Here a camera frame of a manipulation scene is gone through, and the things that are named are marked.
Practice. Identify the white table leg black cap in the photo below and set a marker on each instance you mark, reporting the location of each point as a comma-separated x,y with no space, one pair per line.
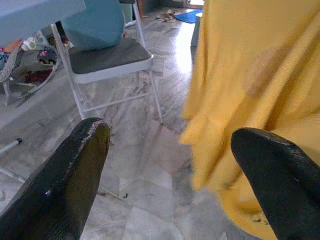
10,147

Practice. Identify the pale grey folding table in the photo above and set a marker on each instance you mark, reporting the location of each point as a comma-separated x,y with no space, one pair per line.
30,17

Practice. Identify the grey baby bouncer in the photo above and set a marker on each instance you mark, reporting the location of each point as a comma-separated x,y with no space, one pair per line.
8,66

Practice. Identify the blue floor mat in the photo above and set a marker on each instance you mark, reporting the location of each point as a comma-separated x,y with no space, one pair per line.
187,17

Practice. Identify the blue towel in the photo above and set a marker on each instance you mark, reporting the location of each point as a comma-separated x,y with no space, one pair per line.
95,25

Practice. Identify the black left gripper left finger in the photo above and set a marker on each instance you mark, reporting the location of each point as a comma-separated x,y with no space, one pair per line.
57,187

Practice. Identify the white folding chair grey seat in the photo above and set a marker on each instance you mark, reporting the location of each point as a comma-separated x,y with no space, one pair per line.
110,60

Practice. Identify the yellow shirt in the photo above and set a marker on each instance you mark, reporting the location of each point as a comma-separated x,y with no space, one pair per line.
250,75

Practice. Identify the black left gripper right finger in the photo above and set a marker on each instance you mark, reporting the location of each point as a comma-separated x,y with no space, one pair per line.
282,187

